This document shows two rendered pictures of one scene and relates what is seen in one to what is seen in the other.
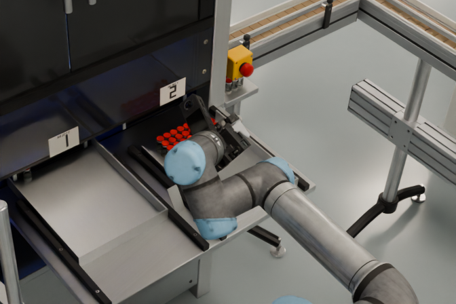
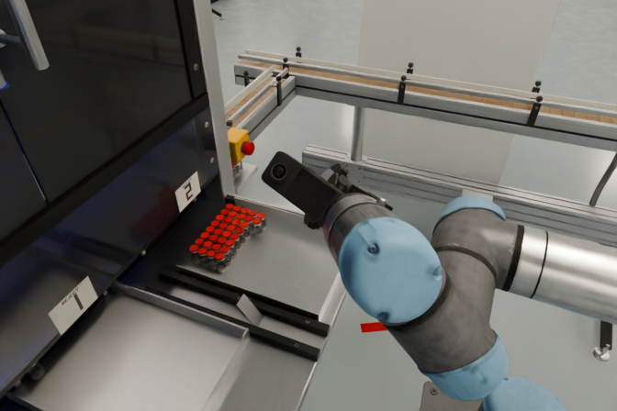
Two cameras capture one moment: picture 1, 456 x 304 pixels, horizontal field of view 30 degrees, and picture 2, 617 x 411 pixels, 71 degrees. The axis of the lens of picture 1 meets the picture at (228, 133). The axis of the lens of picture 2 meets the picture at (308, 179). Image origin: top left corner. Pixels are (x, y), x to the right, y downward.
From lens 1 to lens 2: 1.29 m
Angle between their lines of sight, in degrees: 20
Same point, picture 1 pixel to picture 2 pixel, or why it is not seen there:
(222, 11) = (213, 85)
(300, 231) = not seen: outside the picture
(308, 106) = (255, 187)
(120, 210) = (186, 357)
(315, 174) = not seen: hidden behind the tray
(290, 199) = (569, 253)
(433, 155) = (385, 179)
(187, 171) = (419, 285)
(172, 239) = (271, 365)
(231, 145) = not seen: hidden behind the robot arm
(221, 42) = (220, 123)
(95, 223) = (162, 394)
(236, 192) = (478, 282)
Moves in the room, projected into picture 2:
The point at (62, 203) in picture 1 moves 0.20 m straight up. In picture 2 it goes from (103, 385) to (64, 318)
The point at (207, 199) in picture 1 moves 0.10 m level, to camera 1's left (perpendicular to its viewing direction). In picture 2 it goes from (458, 325) to (355, 372)
